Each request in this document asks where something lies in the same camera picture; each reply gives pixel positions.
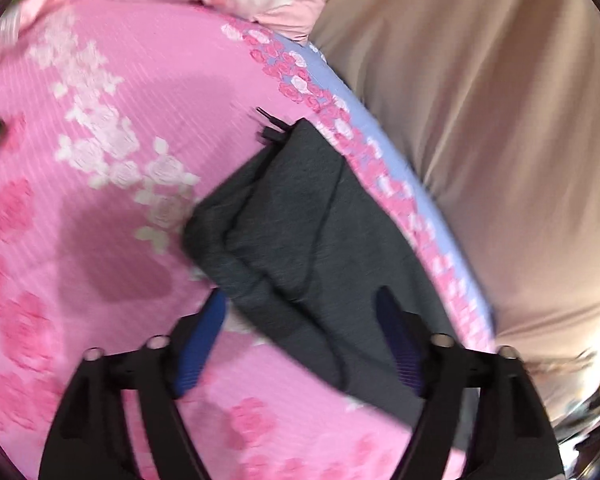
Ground dark grey pants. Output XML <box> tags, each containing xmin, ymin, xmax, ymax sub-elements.
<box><xmin>183</xmin><ymin>116</ymin><xmax>453</xmax><ymax>426</ymax></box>

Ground pink floral bed cover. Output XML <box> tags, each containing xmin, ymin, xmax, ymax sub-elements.
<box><xmin>0</xmin><ymin>0</ymin><xmax>493</xmax><ymax>479</ymax></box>

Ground beige fabric headboard cover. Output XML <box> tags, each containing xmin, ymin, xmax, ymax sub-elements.
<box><xmin>312</xmin><ymin>0</ymin><xmax>600</xmax><ymax>422</ymax></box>

